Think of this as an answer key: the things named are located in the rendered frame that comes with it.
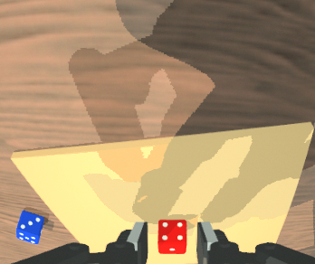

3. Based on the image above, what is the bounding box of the red die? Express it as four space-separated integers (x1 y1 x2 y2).
157 220 187 254

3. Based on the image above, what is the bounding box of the blue die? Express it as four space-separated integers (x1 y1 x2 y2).
16 211 44 244

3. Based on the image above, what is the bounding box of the pale yellow mat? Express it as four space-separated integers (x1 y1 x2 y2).
11 122 314 264

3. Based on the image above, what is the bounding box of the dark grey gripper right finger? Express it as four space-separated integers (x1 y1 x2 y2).
196 222 315 264

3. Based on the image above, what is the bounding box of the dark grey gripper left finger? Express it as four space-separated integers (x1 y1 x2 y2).
12 222 148 264

